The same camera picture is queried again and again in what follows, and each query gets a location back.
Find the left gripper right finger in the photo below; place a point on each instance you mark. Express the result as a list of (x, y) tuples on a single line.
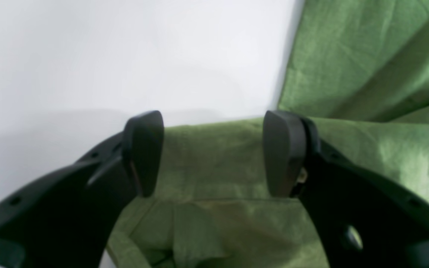
[(363, 219)]

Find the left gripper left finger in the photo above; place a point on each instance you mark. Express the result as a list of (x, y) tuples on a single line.
[(64, 219)]

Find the olive green t-shirt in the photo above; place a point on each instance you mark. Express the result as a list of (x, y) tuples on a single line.
[(359, 70)]

